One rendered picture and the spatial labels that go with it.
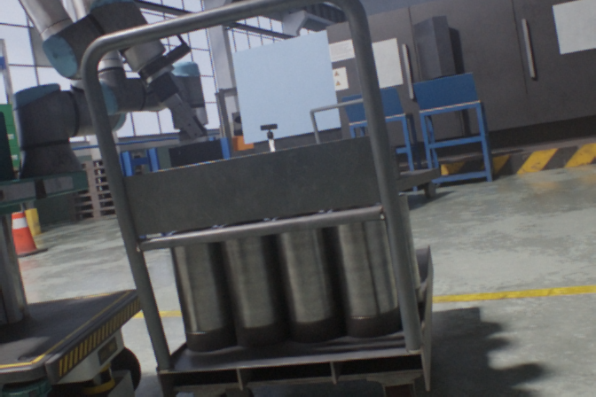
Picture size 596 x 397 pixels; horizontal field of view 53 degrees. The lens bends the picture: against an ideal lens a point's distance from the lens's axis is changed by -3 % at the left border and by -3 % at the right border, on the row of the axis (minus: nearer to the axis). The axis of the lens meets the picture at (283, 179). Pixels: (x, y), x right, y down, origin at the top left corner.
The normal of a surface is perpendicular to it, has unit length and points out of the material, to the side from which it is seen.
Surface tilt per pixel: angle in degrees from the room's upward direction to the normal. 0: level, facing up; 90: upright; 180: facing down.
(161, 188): 98
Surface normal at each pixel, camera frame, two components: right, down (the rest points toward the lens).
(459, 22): -0.40, 0.06
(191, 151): 0.10, 0.04
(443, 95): -0.25, 0.62
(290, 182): -0.21, 0.23
